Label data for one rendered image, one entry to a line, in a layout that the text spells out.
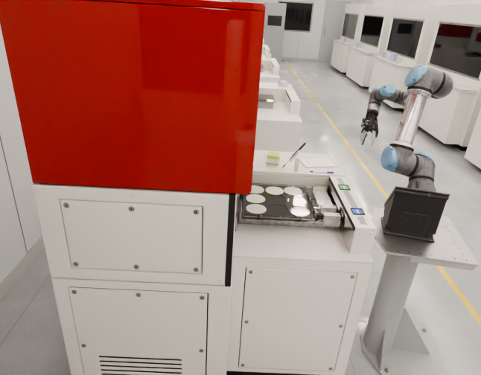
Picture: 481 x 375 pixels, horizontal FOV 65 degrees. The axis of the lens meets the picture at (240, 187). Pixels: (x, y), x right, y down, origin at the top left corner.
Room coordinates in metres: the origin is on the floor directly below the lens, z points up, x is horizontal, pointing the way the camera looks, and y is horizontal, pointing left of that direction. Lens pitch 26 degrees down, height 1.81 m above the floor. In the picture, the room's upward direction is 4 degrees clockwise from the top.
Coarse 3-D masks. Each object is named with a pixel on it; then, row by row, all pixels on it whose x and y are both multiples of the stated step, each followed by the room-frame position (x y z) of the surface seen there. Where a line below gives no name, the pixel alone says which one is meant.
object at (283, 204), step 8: (264, 192) 1.83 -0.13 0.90; (304, 192) 1.86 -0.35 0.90; (272, 200) 1.74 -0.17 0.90; (280, 200) 1.75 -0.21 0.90; (288, 200) 1.76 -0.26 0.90; (296, 200) 1.76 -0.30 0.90; (304, 200) 1.77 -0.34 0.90; (272, 208) 1.66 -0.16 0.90; (280, 208) 1.66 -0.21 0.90; (288, 208) 1.67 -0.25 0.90; (296, 208) 1.67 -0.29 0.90; (304, 208) 1.68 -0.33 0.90; (280, 216) 1.59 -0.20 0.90; (288, 216) 1.59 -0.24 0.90; (296, 216) 1.60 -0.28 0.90; (304, 216) 1.60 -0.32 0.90; (312, 216) 1.61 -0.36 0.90
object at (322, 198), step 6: (312, 192) 1.94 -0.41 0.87; (318, 192) 1.92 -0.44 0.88; (324, 192) 1.92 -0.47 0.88; (318, 198) 1.84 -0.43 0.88; (324, 198) 1.85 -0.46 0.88; (324, 204) 1.78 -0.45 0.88; (330, 204) 1.78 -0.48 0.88; (318, 210) 1.74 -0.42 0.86; (324, 222) 1.60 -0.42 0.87; (330, 222) 1.60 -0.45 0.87; (336, 222) 1.60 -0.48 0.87
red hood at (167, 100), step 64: (0, 0) 1.14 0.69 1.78; (64, 0) 1.14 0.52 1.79; (128, 0) 1.15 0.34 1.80; (192, 0) 1.15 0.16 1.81; (64, 64) 1.14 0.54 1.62; (128, 64) 1.15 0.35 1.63; (192, 64) 1.15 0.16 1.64; (256, 64) 1.16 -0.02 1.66; (64, 128) 1.14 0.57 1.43; (128, 128) 1.15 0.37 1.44; (192, 128) 1.15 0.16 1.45
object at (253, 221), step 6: (240, 222) 1.62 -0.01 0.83; (246, 222) 1.62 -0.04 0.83; (252, 222) 1.62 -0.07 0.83; (258, 222) 1.62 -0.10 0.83; (264, 222) 1.62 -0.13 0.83; (270, 222) 1.63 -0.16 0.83; (276, 222) 1.63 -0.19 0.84; (282, 222) 1.63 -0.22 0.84; (288, 222) 1.63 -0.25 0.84; (294, 222) 1.63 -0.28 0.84; (300, 222) 1.63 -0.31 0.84; (306, 222) 1.63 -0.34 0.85; (312, 222) 1.63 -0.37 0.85; (318, 222) 1.63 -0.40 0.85
